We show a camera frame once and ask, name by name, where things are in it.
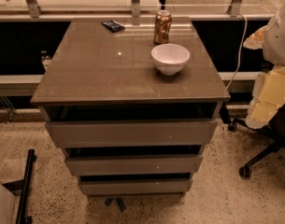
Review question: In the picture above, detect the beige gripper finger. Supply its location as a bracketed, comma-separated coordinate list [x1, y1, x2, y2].
[243, 26, 266, 49]

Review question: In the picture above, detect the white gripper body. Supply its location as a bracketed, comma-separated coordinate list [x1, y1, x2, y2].
[246, 66, 285, 129]

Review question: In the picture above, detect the grey drawer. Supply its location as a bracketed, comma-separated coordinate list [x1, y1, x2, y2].
[65, 155, 203, 175]
[78, 178, 192, 196]
[46, 120, 218, 147]

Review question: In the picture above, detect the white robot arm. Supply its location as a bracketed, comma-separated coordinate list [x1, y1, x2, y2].
[243, 3, 285, 129]

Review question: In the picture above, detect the grey bottom drawer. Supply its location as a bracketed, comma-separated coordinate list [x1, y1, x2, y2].
[78, 178, 192, 196]

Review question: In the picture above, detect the grey top drawer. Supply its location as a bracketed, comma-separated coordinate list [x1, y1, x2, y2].
[46, 120, 218, 147]

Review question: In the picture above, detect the grey drawer cabinet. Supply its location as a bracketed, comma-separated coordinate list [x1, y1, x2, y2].
[31, 21, 230, 183]

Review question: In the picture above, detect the black office chair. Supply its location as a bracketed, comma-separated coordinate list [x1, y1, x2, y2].
[227, 96, 285, 179]

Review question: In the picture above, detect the white bowl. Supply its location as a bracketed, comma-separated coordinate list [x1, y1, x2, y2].
[151, 44, 190, 76]

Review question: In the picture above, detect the gold soda can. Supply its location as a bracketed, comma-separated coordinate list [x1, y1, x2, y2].
[154, 10, 172, 44]

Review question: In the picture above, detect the dark blue snack packet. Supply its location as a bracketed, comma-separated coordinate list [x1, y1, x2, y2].
[102, 21, 125, 33]

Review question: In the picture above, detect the black metal stand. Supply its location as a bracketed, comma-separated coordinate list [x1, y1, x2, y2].
[3, 149, 36, 224]

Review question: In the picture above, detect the white box with label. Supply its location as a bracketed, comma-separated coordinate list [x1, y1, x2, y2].
[0, 182, 16, 224]

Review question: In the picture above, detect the white cable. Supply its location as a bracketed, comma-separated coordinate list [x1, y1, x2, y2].
[225, 12, 249, 91]

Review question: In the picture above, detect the metal railing post right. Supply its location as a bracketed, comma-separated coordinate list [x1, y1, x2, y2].
[227, 0, 243, 16]

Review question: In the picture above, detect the metal railing post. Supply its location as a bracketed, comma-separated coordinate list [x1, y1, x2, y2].
[227, 0, 243, 16]
[131, 0, 140, 17]
[25, 0, 41, 18]

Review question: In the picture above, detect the metal railing post middle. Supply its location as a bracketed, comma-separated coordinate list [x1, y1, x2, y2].
[131, 0, 140, 17]

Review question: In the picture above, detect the metal railing post left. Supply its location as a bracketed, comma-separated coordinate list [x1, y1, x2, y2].
[25, 0, 41, 18]

